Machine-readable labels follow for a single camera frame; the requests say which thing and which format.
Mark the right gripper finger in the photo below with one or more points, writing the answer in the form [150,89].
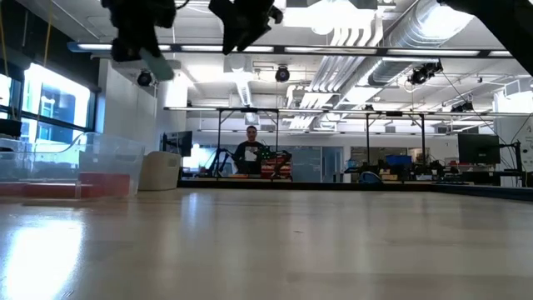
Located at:
[233,45]

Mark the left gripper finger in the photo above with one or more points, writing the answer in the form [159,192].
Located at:
[125,51]
[150,41]

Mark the long red block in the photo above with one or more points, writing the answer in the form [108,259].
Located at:
[104,184]

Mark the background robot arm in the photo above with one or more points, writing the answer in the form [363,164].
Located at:
[283,156]

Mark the black monitor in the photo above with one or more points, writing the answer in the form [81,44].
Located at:
[479,148]
[178,143]

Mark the person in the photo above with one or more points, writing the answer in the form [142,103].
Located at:
[250,151]

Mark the red cabinet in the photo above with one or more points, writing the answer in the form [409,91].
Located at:
[268,165]

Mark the black box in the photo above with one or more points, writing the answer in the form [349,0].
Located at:
[10,128]

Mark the long ceiling light bar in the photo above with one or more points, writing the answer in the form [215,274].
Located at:
[416,52]

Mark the blue round object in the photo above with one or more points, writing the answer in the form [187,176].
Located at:
[370,178]

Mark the blue screen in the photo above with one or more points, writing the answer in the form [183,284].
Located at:
[398,160]

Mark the black ceiling camera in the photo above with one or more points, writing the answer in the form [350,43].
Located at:
[282,74]
[144,78]

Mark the black gantry frame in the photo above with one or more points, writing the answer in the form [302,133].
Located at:
[393,113]
[233,110]

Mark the silver ventilation duct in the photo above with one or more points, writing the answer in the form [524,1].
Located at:
[420,29]

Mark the black aluminium table frame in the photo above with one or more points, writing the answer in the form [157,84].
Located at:
[354,186]

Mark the black ceiling camera rig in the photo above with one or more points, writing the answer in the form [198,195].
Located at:
[462,107]
[424,73]

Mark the white wall poster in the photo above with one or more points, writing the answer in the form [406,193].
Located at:
[526,146]

